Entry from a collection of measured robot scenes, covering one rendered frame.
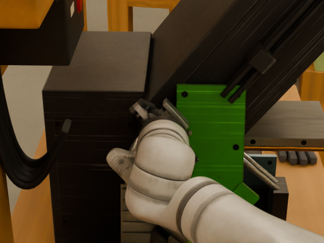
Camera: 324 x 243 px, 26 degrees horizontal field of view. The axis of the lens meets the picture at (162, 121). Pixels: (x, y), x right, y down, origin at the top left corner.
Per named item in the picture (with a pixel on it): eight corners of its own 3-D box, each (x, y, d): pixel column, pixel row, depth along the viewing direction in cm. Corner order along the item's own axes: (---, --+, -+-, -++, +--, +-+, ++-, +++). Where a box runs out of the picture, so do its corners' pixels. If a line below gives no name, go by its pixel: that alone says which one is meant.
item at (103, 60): (154, 168, 163) (153, 31, 148) (148, 250, 136) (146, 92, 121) (75, 168, 164) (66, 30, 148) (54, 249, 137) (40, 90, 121)
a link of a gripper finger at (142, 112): (155, 118, 104) (162, 122, 106) (139, 96, 106) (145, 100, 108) (144, 129, 104) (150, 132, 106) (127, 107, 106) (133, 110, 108)
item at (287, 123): (317, 114, 144) (319, 101, 143) (332, 153, 130) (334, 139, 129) (128, 111, 145) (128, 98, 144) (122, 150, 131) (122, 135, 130)
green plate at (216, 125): (238, 191, 128) (242, 77, 123) (242, 207, 119) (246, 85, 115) (175, 190, 128) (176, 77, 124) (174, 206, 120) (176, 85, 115)
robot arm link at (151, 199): (109, 207, 85) (173, 262, 75) (128, 140, 84) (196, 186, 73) (155, 208, 90) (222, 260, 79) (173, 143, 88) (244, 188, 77)
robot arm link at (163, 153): (147, 110, 94) (130, 171, 96) (141, 136, 79) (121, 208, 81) (197, 124, 94) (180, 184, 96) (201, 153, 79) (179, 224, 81)
